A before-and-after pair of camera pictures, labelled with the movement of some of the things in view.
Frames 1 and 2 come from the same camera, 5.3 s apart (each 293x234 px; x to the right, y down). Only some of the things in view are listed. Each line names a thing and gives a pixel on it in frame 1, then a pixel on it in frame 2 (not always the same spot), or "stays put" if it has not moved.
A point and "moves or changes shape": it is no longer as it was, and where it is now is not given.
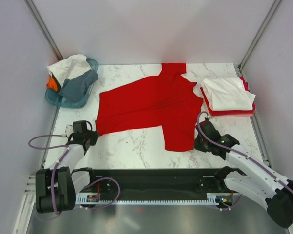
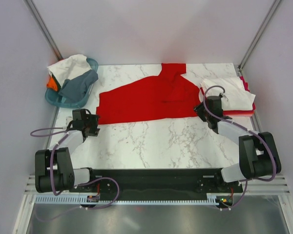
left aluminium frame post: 31,7 stays put
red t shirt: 169,100 moves or changes shape
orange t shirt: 52,84 stays put
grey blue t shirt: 76,89 stays put
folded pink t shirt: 245,84 stays put
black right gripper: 198,146 → 198,108
